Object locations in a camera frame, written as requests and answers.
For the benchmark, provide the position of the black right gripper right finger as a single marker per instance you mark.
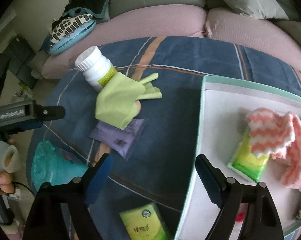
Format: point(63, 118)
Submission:
point(261, 220)

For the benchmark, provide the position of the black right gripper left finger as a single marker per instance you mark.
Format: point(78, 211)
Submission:
point(46, 221)

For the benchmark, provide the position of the light green cloth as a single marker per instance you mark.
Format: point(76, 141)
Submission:
point(116, 104)

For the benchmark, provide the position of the person's left hand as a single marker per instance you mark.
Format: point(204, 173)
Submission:
point(10, 162)

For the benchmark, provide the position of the teal heart case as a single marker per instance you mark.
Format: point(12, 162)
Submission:
point(54, 165)

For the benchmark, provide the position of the blue plaid blanket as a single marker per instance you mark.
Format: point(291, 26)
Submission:
point(159, 167)

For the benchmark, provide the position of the pink white knitted cloth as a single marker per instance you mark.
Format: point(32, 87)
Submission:
point(277, 136)

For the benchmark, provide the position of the white tray box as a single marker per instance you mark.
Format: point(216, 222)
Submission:
point(223, 137)

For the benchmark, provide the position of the white pill bottle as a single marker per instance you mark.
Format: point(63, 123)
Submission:
point(96, 68)

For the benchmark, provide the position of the blue patterned pillow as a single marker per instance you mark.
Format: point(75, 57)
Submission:
point(70, 31)

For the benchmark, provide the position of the dark teal cloth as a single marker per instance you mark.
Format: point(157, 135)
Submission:
point(97, 8)

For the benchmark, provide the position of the pink seat cushion right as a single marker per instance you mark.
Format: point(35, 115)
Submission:
point(261, 35)

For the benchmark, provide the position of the pink seat cushion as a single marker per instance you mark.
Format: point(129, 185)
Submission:
point(160, 20)
point(261, 35)

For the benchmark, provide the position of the pink seat cushion left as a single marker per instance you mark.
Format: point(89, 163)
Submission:
point(160, 20)

